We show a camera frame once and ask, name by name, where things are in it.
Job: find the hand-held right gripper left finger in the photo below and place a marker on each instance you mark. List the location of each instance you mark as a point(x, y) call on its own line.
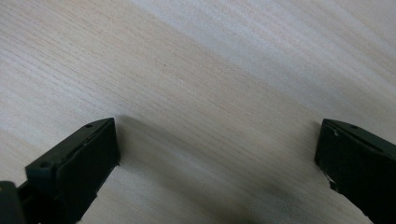
point(74, 168)

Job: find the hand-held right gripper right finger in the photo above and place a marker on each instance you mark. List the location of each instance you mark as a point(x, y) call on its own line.
point(358, 165)

